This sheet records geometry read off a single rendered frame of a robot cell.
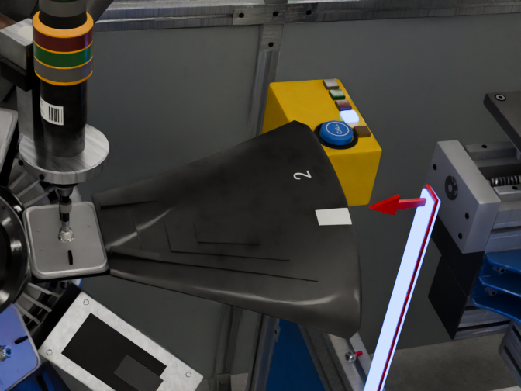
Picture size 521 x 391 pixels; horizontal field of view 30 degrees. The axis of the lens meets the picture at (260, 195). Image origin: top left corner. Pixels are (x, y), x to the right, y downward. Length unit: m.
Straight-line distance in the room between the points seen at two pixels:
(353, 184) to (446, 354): 1.30
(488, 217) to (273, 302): 0.53
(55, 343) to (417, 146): 1.12
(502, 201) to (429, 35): 0.53
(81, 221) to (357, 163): 0.43
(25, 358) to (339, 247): 0.29
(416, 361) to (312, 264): 1.57
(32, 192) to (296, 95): 0.43
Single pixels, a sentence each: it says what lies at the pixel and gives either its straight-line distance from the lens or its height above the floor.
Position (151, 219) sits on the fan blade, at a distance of 0.86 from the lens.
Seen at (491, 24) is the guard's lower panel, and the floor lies 0.94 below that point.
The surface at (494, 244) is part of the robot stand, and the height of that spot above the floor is 0.91.
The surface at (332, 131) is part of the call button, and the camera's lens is 1.18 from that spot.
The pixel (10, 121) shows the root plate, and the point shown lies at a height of 1.28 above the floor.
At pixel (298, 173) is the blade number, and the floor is 1.20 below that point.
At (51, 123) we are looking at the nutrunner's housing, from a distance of 0.76.
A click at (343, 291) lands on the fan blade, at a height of 1.16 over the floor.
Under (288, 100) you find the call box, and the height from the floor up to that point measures 1.07.
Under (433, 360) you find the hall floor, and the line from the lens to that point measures 2.44.
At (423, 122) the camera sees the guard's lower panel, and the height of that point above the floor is 0.73.
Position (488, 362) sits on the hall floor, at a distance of 2.48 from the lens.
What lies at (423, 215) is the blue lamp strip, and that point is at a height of 1.17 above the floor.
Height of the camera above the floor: 1.76
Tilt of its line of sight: 40 degrees down
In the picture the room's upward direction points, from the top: 9 degrees clockwise
